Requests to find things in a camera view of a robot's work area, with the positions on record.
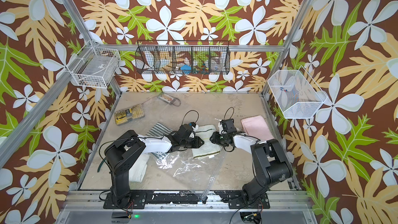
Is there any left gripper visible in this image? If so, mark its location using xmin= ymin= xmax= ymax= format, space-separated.
xmin=180 ymin=136 xmax=206 ymax=148

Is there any white wire basket left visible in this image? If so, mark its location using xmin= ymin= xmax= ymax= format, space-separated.
xmin=67 ymin=41 xmax=121 ymax=89

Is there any green white striped towel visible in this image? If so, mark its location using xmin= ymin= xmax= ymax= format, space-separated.
xmin=146 ymin=122 xmax=173 ymax=160

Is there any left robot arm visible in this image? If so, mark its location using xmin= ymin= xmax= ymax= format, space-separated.
xmin=104 ymin=123 xmax=205 ymax=209

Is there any white mesh basket right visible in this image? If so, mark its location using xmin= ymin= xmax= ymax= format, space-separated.
xmin=267 ymin=66 xmax=327 ymax=119

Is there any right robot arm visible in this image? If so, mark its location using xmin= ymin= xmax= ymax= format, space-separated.
xmin=210 ymin=119 xmax=293 ymax=209

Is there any pink folded towel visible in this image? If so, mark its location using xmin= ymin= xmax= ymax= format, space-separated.
xmin=241 ymin=115 xmax=274 ymax=141

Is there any yellow screwdriver bit case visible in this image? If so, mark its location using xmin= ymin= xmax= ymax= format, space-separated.
xmin=115 ymin=104 xmax=145 ymax=125

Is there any black wire basket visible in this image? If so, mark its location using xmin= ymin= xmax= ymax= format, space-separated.
xmin=134 ymin=40 xmax=231 ymax=75

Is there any clear plastic vacuum bag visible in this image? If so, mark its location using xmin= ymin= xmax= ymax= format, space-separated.
xmin=145 ymin=148 xmax=226 ymax=199

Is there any pale green towel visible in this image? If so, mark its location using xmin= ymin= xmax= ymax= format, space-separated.
xmin=192 ymin=124 xmax=221 ymax=159

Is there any black battery holder with wires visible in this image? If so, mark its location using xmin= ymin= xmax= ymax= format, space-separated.
xmin=157 ymin=93 xmax=181 ymax=107

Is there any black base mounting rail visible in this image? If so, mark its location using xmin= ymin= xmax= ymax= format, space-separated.
xmin=103 ymin=190 xmax=270 ymax=210

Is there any white folded towel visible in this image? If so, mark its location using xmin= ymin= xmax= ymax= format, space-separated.
xmin=129 ymin=153 xmax=150 ymax=183

